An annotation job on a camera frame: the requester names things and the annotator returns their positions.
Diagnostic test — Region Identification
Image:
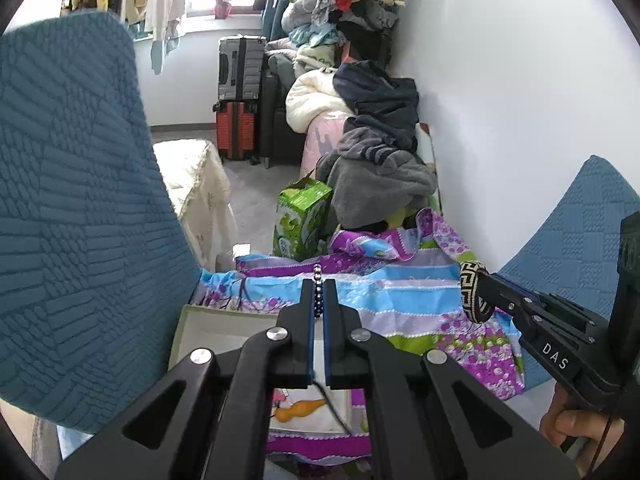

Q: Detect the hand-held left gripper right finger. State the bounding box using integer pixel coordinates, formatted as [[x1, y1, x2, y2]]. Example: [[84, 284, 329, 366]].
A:
[[322, 279, 581, 480]]

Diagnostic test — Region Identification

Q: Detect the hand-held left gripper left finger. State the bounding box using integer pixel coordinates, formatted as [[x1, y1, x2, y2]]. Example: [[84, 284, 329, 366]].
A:
[[55, 279, 317, 480]]

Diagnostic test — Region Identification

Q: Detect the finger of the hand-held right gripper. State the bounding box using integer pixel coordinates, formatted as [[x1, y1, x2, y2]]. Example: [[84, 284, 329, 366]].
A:
[[475, 271, 546, 341], [492, 272, 551, 311]]

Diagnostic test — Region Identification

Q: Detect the pink flower ball chain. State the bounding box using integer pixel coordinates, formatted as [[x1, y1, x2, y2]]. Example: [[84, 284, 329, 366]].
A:
[[271, 262, 325, 413]]

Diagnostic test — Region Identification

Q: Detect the black and beige patterned bracelet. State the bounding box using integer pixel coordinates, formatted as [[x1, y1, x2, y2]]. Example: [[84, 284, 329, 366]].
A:
[[459, 261, 495, 323]]

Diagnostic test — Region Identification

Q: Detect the black cord pendant necklace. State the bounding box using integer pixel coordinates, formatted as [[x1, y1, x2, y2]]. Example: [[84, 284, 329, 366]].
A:
[[312, 382, 353, 436]]

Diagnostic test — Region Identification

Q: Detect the orange gourd keychain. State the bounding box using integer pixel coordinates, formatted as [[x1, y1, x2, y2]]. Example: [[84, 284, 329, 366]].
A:
[[275, 397, 328, 423]]

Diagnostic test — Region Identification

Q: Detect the green and white cardboard box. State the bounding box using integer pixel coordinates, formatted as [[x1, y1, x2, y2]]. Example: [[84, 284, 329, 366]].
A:
[[167, 304, 351, 436]]

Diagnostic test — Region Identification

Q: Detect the person's right hand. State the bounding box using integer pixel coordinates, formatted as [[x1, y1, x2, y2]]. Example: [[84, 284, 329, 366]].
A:
[[539, 385, 626, 461]]

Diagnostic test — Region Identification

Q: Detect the blue textured chair back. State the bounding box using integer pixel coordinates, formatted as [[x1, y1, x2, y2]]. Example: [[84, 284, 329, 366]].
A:
[[0, 10, 203, 436], [497, 155, 640, 391]]

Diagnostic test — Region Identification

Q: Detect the colourful striped printed cloth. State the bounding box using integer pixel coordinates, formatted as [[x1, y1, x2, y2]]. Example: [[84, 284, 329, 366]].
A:
[[192, 207, 526, 466]]

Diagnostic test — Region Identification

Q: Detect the green printed carton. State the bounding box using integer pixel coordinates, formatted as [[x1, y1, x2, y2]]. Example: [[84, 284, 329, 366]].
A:
[[272, 177, 335, 262]]

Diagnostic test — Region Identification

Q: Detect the yellow-green cloth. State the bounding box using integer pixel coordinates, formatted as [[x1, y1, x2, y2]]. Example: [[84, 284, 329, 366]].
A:
[[387, 207, 418, 228]]

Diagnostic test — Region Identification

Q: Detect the grey fleece garment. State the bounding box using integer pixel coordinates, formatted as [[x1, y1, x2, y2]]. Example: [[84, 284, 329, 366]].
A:
[[327, 127, 438, 231]]

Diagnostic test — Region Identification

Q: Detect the cream cloth covered stool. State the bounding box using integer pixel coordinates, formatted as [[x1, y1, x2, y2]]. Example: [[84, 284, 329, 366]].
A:
[[152, 139, 238, 271]]

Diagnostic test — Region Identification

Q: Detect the pink quilt bundle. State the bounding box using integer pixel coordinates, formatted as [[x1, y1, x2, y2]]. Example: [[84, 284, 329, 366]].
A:
[[300, 112, 353, 181]]

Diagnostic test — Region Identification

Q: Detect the red suitcase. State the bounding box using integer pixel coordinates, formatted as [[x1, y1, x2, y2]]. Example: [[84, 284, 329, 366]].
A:
[[215, 101, 261, 163]]

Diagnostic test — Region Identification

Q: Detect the cream quilt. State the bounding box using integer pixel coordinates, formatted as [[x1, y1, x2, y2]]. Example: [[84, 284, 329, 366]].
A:
[[286, 67, 353, 133]]

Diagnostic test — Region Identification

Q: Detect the navy jacket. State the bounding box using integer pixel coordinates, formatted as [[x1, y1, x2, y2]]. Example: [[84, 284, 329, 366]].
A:
[[332, 60, 420, 151]]

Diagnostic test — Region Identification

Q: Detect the grey and black suitcase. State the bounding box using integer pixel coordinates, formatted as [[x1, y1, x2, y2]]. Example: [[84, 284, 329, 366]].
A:
[[217, 35, 266, 103]]

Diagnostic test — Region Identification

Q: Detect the pile of assorted clothes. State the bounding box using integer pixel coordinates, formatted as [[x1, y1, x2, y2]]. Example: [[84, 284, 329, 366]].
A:
[[265, 0, 413, 71]]

